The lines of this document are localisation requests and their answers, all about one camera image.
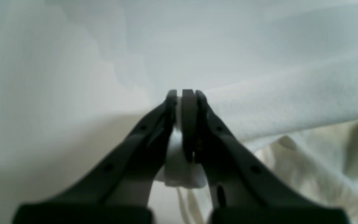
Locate white printed T-shirt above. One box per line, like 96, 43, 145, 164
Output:
0, 0, 358, 224

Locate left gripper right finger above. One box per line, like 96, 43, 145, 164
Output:
181, 90, 350, 224

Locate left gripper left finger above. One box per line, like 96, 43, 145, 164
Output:
13, 90, 177, 224

